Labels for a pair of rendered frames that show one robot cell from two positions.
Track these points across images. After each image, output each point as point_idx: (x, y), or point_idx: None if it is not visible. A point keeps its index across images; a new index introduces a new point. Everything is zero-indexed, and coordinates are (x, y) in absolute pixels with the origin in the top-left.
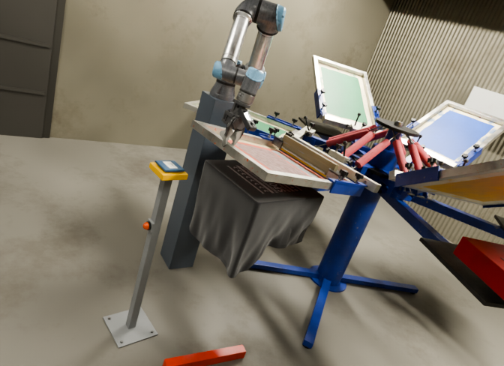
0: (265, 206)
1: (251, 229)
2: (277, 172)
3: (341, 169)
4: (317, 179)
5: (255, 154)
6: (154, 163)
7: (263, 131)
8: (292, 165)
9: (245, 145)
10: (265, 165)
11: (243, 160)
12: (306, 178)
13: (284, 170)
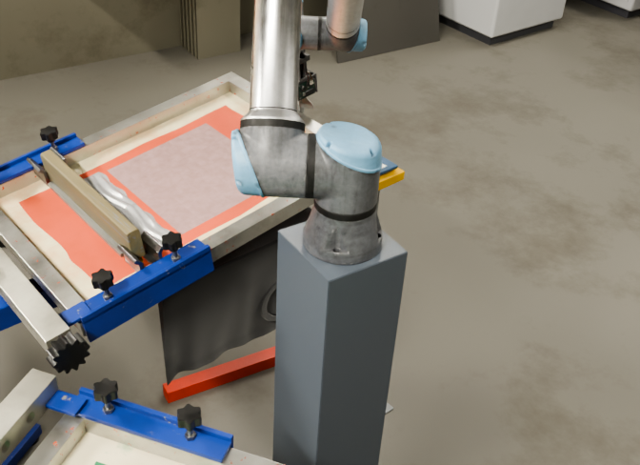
0: None
1: None
2: (212, 84)
3: (53, 131)
4: (120, 124)
5: (230, 167)
6: (397, 169)
7: (152, 410)
8: (137, 194)
9: (250, 196)
10: (219, 132)
11: None
12: (151, 110)
13: (175, 147)
